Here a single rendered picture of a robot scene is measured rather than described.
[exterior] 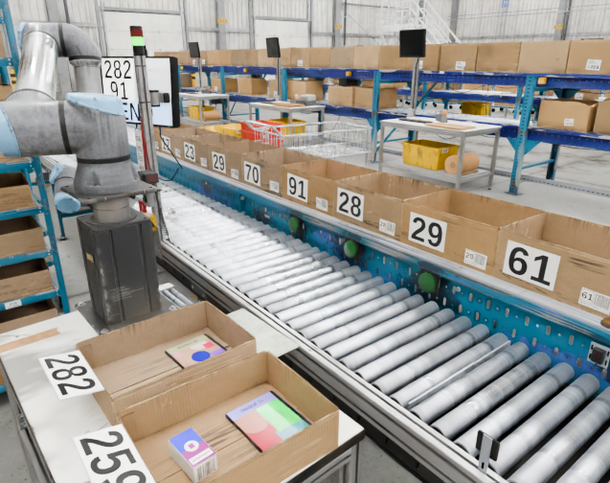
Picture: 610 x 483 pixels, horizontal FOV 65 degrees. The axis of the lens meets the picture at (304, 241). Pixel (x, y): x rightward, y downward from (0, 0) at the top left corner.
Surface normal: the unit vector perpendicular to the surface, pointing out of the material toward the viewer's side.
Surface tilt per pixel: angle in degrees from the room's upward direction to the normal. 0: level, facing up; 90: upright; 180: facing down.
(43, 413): 0
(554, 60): 90
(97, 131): 90
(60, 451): 0
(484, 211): 90
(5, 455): 0
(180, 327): 89
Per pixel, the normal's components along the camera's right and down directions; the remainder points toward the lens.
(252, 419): 0.00, -0.93
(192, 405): 0.61, 0.25
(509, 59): -0.78, 0.22
